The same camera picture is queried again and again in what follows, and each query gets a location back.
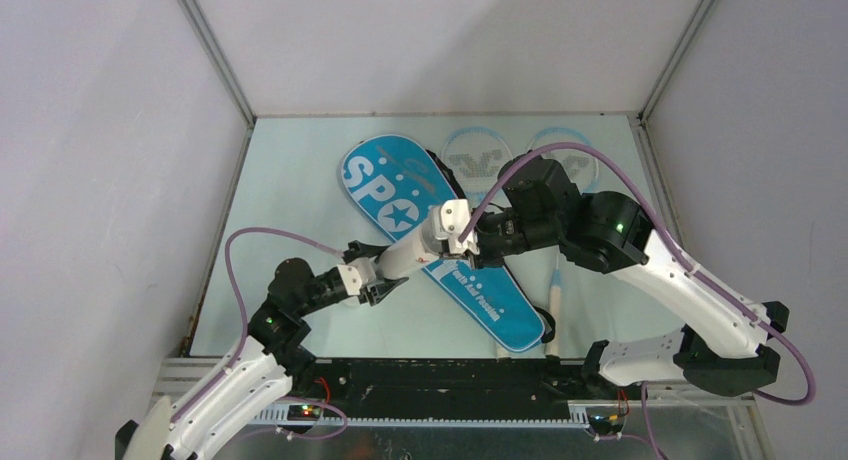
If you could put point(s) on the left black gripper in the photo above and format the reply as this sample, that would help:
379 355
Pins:
378 290

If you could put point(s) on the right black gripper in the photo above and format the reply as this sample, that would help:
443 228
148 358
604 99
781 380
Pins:
482 258

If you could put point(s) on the white shuttlecock tube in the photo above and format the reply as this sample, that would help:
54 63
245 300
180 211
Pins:
414 251

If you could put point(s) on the blue badminton racket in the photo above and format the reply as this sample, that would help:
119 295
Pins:
475 155
583 170

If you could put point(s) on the blue racket cover bag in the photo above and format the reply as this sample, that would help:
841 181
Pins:
413 198

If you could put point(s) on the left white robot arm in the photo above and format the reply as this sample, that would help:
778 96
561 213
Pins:
265 362

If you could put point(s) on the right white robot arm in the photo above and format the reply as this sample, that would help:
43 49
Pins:
721 348

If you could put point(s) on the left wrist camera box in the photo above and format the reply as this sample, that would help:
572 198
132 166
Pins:
357 275

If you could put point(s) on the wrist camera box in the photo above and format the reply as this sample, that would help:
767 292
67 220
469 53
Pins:
448 221
357 275

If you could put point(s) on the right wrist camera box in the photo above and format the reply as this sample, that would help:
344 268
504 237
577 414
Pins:
448 221

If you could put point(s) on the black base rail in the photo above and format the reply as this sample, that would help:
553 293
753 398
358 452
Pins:
452 389

